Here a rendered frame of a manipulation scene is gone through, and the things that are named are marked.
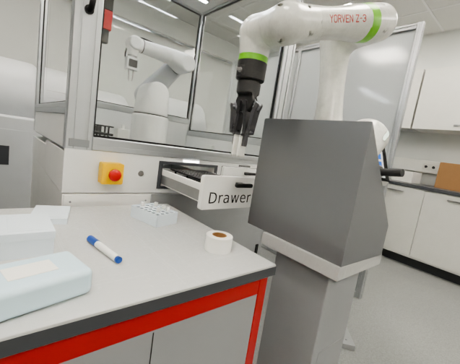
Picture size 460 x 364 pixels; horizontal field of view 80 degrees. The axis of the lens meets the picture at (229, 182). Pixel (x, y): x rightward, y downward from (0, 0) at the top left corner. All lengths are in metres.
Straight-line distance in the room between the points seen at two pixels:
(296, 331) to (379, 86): 1.95
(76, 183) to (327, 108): 0.93
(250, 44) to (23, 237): 0.74
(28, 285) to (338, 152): 0.71
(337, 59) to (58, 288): 1.11
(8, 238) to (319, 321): 0.79
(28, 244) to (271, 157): 0.69
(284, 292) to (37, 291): 0.71
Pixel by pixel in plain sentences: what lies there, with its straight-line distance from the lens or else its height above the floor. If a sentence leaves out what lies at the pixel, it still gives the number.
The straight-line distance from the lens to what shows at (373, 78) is 2.52.
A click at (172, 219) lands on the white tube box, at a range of 0.88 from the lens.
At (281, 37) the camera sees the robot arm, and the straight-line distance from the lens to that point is 0.83.
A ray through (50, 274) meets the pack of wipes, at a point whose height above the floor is 0.80.
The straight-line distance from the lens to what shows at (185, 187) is 0.96.
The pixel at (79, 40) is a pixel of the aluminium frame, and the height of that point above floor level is 1.27.
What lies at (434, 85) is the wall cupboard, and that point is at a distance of 4.10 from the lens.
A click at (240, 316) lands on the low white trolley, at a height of 0.64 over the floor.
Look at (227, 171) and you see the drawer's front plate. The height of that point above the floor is 0.91.
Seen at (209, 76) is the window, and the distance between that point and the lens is 1.25.
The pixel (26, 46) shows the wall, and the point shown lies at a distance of 4.22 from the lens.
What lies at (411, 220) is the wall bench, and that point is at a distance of 3.62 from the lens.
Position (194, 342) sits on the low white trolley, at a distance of 0.66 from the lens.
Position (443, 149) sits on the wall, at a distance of 4.30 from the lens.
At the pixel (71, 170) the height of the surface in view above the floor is 0.87.
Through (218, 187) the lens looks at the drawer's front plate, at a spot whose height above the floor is 0.89.
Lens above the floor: 1.04
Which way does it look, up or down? 8 degrees down
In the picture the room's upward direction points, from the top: 9 degrees clockwise
